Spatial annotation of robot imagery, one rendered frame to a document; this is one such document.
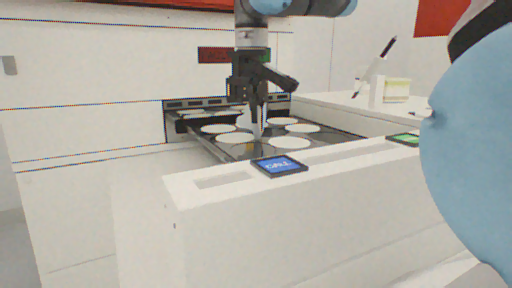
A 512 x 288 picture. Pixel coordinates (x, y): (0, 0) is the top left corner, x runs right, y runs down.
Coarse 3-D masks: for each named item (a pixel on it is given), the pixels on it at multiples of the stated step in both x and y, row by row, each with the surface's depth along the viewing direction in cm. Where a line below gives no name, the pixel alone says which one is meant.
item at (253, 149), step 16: (192, 128) 84; (240, 128) 83; (272, 128) 84; (320, 128) 84; (224, 144) 68; (240, 144) 69; (256, 144) 69; (320, 144) 68; (336, 144) 69; (240, 160) 58
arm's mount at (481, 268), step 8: (480, 264) 30; (488, 264) 30; (464, 272) 29; (472, 272) 29; (480, 272) 29; (488, 272) 29; (496, 272) 29; (456, 280) 28; (464, 280) 28; (472, 280) 28; (480, 280) 28; (488, 280) 28; (496, 280) 28
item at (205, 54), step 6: (204, 48) 87; (210, 48) 87; (216, 48) 88; (222, 48) 89; (228, 48) 90; (204, 54) 87; (210, 54) 88; (216, 54) 89; (222, 54) 90; (204, 60) 87; (210, 60) 88; (216, 60) 89; (222, 60) 90; (228, 60) 91
